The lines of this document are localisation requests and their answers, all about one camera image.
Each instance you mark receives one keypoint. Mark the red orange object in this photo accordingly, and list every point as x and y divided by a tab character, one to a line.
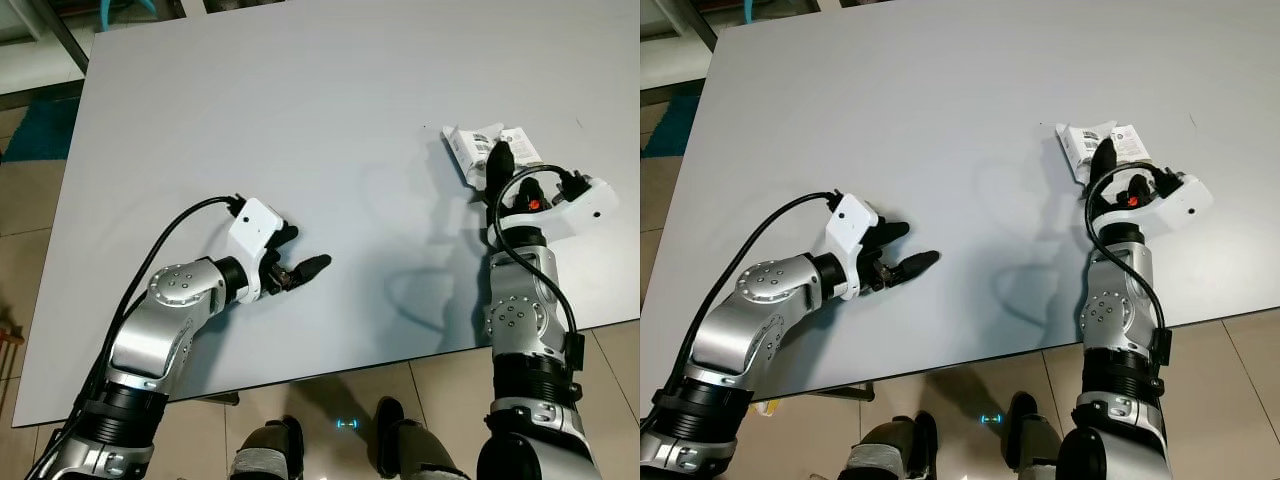
8	342

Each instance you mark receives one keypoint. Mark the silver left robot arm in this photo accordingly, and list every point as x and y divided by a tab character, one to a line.
160	330
760	320

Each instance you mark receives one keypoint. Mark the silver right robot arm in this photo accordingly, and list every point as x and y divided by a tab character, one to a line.
520	310
1115	310

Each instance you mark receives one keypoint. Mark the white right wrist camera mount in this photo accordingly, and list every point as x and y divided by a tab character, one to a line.
590	205
1188	200

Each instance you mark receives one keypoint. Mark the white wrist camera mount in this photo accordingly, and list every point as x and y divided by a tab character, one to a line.
590	205
1188	200
255	230
850	225

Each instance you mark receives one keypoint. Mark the robot leg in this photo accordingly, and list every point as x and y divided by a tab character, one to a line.
1035	440
890	450
405	445
268	452

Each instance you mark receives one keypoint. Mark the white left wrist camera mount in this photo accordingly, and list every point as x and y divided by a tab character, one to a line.
850	225
255	230

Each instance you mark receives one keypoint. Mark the teal object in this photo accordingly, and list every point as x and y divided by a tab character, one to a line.
140	7
748	8

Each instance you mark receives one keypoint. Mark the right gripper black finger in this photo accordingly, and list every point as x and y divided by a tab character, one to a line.
500	160
1103	158

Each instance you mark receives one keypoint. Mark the dark slanted metal bar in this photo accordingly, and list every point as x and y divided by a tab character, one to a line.
58	35
688	25

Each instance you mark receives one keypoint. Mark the blue floor mat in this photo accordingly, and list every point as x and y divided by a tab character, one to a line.
672	125
40	130

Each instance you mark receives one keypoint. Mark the robot left leg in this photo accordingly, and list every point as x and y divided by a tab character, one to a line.
268	452
890	450

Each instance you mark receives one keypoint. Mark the white printed packet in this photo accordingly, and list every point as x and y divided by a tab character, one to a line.
1080	145
470	148

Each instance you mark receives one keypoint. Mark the robot right leg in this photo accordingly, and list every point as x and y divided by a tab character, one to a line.
405	445
1035	440

